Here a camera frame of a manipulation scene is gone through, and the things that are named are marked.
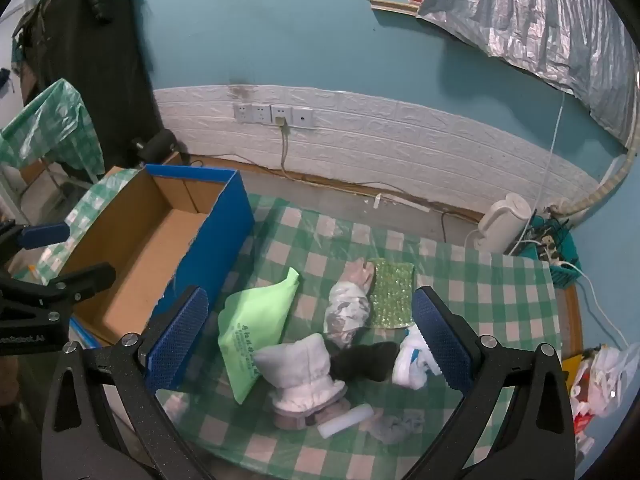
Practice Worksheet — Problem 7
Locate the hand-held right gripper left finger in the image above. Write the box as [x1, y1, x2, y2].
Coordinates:
[42, 285, 211, 480]

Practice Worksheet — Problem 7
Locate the silver foil curtain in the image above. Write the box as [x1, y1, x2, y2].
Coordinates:
[416, 0, 640, 148]

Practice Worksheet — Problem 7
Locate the blue cardboard box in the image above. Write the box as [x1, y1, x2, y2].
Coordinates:
[50, 162, 256, 348]

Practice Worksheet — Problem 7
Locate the pink cloth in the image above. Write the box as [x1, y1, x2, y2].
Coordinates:
[342, 259, 378, 291]

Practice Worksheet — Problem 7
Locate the white towel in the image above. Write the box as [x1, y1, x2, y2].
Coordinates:
[252, 332, 351, 431]

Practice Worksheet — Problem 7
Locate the thin white hanging cord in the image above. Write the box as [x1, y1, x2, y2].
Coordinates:
[510, 92, 566, 256]

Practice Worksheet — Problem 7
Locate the white cloth with blue print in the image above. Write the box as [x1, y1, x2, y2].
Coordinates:
[391, 327, 441, 391]

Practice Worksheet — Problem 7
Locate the white power strip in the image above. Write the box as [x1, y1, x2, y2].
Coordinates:
[537, 235, 561, 263]

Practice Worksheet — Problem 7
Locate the black cloth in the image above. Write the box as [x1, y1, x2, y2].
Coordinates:
[330, 342, 401, 383]

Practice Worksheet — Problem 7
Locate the plug with grey cable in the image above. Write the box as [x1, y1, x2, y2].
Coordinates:
[275, 116, 292, 177]

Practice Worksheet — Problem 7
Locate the white power cable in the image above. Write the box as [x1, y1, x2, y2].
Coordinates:
[560, 260, 631, 351]

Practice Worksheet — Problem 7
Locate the green checkered tablecloth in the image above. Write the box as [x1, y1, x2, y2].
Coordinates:
[65, 167, 563, 480]

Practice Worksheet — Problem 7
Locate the black device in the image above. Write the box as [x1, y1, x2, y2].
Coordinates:
[131, 129, 191, 166]

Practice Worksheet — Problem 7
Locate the black jacket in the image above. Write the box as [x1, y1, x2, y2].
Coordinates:
[20, 0, 163, 181]

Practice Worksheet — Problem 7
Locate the white foam cylinder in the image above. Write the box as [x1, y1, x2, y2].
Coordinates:
[317, 404, 375, 439]

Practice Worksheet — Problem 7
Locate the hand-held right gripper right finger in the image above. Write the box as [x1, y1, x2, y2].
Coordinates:
[411, 285, 576, 480]

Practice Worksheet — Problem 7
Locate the patterned cloth bundle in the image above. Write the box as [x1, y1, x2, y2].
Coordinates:
[323, 280, 373, 348]

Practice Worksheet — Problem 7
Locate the grey sock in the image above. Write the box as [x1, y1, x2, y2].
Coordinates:
[370, 412, 426, 445]

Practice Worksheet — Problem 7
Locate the white electric kettle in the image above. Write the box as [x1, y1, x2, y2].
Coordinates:
[472, 192, 532, 253]

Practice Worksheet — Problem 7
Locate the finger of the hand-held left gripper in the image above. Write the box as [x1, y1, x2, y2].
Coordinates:
[0, 220, 71, 266]
[0, 262, 117, 322]

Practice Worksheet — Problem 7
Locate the red and white packet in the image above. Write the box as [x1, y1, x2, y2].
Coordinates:
[572, 400, 596, 438]

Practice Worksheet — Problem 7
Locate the green checkered plastic sheet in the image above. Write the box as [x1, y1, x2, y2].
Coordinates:
[0, 78, 106, 183]

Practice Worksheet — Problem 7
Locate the black cable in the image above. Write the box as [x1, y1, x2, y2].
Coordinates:
[190, 160, 481, 243]

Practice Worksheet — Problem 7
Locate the light green plastic bag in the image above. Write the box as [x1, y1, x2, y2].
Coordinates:
[217, 266, 301, 405]

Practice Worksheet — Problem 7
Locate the wooden window ledge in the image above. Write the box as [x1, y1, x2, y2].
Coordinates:
[369, 0, 421, 15]

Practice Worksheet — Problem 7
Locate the white plastic bag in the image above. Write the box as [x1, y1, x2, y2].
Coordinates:
[570, 342, 640, 418]

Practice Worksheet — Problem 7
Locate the green sparkly cloth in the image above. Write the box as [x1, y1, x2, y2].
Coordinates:
[367, 258, 417, 330]

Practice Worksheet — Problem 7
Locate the corrugated hose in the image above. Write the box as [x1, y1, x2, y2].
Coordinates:
[545, 125, 640, 216]

